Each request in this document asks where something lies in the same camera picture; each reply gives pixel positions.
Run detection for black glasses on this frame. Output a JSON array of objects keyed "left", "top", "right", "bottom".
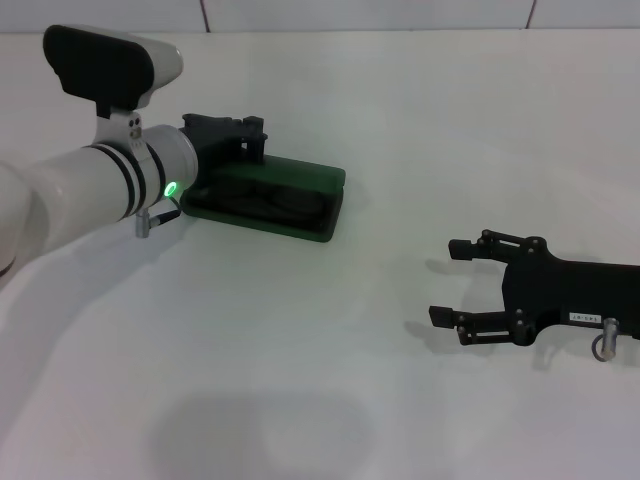
[{"left": 209, "top": 182, "right": 326, "bottom": 224}]

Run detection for gripper cable with plugs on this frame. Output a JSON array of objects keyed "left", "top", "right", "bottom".
[
  {"left": 134, "top": 197, "right": 182, "bottom": 237},
  {"left": 591, "top": 318, "right": 622, "bottom": 362}
]

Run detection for left gripper cable with plugs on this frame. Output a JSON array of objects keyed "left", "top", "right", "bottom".
[{"left": 134, "top": 197, "right": 182, "bottom": 237}]

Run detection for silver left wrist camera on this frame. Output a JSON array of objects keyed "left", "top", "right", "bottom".
[{"left": 42, "top": 24, "right": 185, "bottom": 151}]

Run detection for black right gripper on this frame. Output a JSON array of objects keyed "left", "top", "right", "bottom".
[{"left": 428, "top": 228, "right": 640, "bottom": 348}]

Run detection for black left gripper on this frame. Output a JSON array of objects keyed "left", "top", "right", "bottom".
[{"left": 179, "top": 112, "right": 271, "bottom": 166}]

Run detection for right gripper cable with plugs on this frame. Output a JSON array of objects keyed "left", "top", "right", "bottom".
[{"left": 591, "top": 318, "right": 622, "bottom": 362}]

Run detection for green glasses case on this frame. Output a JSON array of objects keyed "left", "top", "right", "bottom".
[{"left": 179, "top": 153, "right": 347, "bottom": 245}]

